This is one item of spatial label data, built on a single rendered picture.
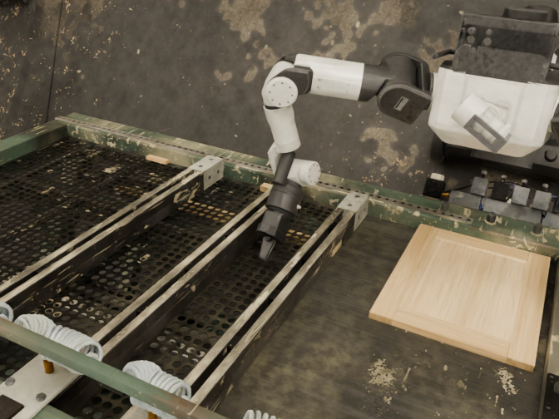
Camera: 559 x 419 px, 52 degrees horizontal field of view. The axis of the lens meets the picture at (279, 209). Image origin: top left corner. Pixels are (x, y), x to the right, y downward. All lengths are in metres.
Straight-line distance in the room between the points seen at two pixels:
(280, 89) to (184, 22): 2.05
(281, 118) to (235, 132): 1.60
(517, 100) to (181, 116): 2.19
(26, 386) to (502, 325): 1.03
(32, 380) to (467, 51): 1.10
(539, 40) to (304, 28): 1.87
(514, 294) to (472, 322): 0.18
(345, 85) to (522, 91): 0.39
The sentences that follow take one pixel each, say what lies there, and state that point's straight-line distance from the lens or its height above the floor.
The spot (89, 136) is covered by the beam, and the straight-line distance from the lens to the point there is 2.38.
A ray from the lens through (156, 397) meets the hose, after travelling 0.86.
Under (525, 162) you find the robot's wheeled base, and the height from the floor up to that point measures 0.19.
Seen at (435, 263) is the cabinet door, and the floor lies 1.05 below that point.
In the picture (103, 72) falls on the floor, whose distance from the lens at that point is 3.62.
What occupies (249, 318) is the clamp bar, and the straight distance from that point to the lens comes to 1.28.
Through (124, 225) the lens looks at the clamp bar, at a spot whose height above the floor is 1.36.
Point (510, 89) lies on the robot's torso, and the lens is 1.37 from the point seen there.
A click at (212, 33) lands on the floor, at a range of 3.29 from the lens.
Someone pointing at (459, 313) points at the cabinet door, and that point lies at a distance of 1.47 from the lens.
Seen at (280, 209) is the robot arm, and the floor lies 1.27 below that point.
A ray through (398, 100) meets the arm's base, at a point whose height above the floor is 1.35.
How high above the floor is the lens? 2.68
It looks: 68 degrees down
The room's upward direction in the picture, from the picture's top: 76 degrees counter-clockwise
